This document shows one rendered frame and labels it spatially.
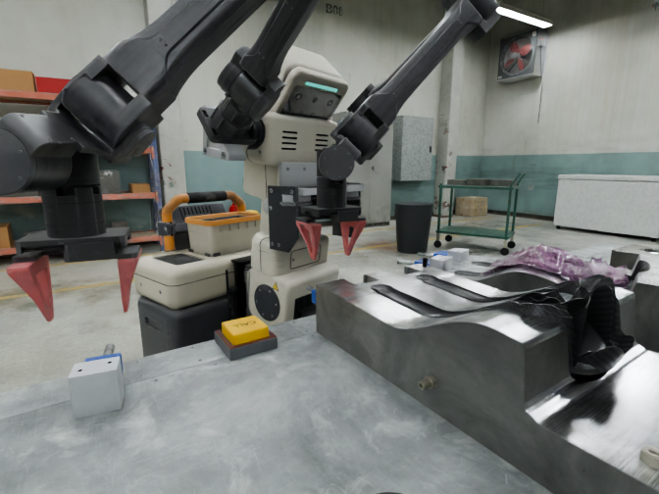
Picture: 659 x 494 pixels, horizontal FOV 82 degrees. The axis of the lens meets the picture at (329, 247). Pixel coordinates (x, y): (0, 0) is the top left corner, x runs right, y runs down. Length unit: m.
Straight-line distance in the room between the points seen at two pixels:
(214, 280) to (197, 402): 0.70
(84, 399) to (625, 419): 0.57
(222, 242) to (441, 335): 0.91
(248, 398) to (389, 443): 0.19
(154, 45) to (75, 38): 5.58
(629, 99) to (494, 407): 8.01
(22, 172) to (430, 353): 0.45
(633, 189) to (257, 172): 6.63
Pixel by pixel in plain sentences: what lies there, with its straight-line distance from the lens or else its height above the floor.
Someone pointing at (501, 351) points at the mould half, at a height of 0.91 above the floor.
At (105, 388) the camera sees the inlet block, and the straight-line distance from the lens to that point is 0.55.
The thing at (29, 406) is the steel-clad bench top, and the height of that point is 0.80.
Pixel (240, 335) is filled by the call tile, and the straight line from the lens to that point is 0.62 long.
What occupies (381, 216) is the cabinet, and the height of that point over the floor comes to 0.19.
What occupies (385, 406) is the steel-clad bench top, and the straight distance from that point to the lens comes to 0.52.
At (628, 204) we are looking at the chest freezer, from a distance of 7.30.
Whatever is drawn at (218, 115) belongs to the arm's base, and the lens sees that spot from 0.89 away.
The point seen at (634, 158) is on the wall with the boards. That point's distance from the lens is 8.20.
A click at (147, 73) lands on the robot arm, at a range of 0.47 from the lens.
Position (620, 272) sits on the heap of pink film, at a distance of 0.92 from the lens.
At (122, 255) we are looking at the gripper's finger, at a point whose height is 0.99.
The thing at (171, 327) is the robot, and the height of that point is 0.64.
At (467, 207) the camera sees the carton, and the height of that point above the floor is 0.21.
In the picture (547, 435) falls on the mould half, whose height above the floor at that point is 0.85.
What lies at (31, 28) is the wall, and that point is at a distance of 6.08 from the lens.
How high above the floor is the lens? 1.09
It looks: 12 degrees down
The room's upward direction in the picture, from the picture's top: straight up
